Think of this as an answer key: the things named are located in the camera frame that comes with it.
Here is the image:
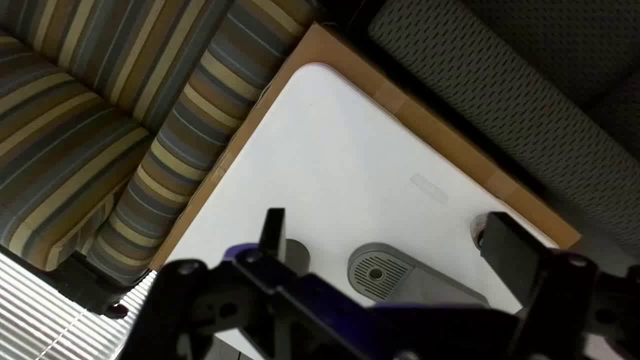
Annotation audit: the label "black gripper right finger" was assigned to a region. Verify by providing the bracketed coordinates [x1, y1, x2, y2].
[476, 209, 640, 360]

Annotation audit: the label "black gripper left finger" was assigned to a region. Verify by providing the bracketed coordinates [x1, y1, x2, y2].
[121, 206, 315, 360]

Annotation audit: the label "white table top board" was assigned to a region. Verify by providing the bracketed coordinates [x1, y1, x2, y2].
[162, 59, 559, 360]

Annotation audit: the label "brown wooden table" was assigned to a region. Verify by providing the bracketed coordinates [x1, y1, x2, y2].
[145, 21, 583, 271]

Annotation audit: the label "dark grey-green armchair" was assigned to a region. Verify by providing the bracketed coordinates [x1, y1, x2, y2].
[331, 0, 640, 261]

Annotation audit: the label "striped fabric sofa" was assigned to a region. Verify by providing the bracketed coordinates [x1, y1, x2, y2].
[0, 0, 320, 288]

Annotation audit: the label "white window blinds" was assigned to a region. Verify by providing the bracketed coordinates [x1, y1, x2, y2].
[0, 249, 159, 360]

